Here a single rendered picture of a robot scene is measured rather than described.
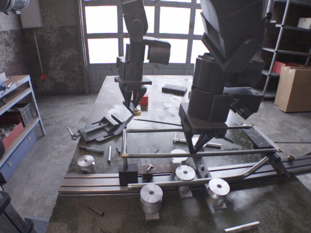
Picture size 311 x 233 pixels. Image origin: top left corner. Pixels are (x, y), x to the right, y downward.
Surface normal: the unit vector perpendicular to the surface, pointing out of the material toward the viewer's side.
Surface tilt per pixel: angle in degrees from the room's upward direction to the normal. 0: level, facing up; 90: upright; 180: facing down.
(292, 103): 81
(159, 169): 0
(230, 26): 119
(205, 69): 89
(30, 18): 90
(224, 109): 90
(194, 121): 1
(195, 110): 89
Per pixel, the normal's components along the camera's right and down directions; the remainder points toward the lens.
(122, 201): 0.02, -0.88
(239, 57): 0.24, 0.81
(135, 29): 0.03, 0.54
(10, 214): 1.00, 0.03
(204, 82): -0.58, 0.36
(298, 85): 0.10, 0.34
